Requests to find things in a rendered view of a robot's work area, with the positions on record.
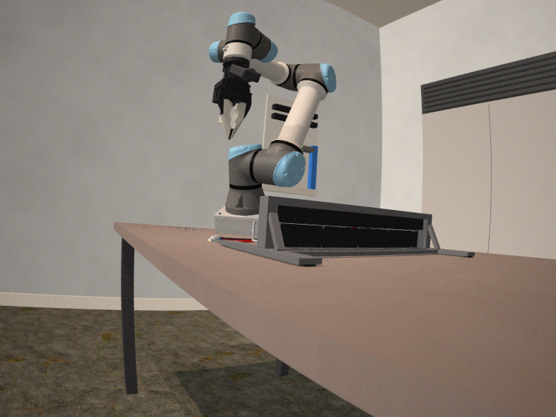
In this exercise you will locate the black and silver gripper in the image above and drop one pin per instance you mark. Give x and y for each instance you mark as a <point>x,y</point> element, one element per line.
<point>232,87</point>

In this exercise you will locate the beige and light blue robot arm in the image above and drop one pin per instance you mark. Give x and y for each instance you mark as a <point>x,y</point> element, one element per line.
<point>250,166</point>

